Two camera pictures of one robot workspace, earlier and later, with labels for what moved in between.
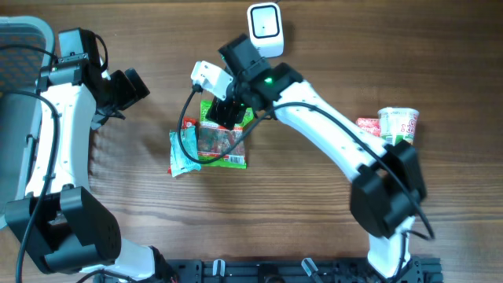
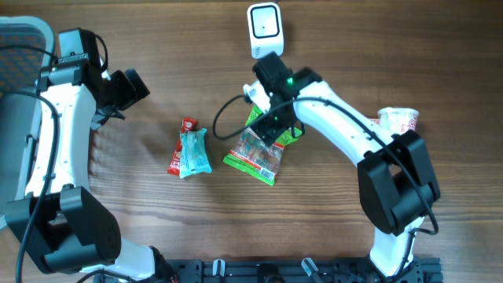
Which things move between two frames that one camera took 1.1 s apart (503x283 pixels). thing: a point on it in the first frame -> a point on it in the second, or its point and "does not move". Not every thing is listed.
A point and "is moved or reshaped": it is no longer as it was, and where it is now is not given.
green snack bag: x=214 y=137 -> x=252 y=156
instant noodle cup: x=397 y=123 does not move
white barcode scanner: x=266 y=28 does not move
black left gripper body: x=120 y=93 does not move
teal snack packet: x=180 y=163 is moved or reshaped
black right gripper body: x=224 y=110 -> x=273 y=123
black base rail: x=420 y=270 does not move
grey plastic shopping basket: x=20 y=70 does not move
